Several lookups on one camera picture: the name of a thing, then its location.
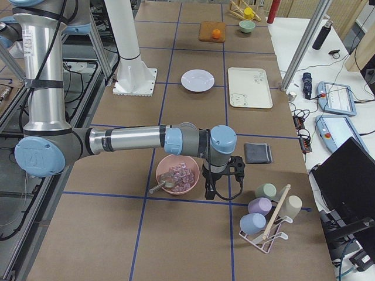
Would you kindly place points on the purple cup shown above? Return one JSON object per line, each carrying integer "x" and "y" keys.
{"x": 260, "y": 205}

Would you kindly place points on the white wire cup rack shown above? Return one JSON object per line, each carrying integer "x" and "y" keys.
{"x": 264, "y": 239}

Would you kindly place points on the cream bear tray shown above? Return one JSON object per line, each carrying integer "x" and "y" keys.
{"x": 249, "y": 88}

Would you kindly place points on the wooden cutting board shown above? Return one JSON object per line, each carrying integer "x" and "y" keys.
{"x": 205, "y": 33}

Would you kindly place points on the orange fruit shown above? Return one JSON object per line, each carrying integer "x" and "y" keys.
{"x": 216, "y": 34}

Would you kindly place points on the teach pendant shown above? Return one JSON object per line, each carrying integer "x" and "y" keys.
{"x": 336, "y": 130}
{"x": 336, "y": 98}

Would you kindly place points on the small metal cup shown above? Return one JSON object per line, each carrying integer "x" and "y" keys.
{"x": 292, "y": 96}

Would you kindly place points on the black power strip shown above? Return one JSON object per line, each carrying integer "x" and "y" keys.
{"x": 304, "y": 136}

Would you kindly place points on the black laptop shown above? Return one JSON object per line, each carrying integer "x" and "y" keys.
{"x": 346, "y": 183}

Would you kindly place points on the grey folded cloth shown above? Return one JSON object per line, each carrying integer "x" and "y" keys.
{"x": 258, "y": 153}

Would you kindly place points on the green bowl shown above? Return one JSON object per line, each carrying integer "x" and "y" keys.
{"x": 246, "y": 26}

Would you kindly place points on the clear ice cubes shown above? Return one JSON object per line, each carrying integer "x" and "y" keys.
{"x": 184, "y": 178}

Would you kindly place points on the aluminium frame post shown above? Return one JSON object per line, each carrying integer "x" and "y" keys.
{"x": 307, "y": 36}

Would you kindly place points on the near teach pendant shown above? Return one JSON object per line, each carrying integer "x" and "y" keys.
{"x": 336, "y": 130}

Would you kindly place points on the yellow cup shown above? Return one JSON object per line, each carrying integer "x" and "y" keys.
{"x": 249, "y": 13}

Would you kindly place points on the folded dark blue umbrella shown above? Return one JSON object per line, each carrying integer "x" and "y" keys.
{"x": 307, "y": 85}

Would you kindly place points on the blue cup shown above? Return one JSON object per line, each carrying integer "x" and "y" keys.
{"x": 252, "y": 223}

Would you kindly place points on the pink bowl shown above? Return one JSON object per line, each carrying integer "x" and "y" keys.
{"x": 174, "y": 160}

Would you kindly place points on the white round plate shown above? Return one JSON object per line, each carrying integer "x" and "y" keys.
{"x": 197, "y": 80}

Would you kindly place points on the black water bottle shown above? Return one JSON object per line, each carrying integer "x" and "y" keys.
{"x": 322, "y": 35}

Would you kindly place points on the beige cup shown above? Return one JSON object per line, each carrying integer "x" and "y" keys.
{"x": 291, "y": 207}

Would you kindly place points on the red cylinder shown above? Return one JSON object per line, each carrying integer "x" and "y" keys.
{"x": 273, "y": 11}

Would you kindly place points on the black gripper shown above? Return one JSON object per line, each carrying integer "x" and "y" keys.
{"x": 214, "y": 177}

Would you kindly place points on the metal scoop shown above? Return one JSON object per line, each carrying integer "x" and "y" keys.
{"x": 166, "y": 180}

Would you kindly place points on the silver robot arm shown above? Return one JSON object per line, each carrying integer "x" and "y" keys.
{"x": 11, "y": 31}
{"x": 50, "y": 143}

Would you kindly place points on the green cup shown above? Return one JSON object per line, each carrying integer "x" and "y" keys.
{"x": 267, "y": 190}

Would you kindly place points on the far teach pendant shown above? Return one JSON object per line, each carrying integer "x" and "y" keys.
{"x": 336, "y": 98}

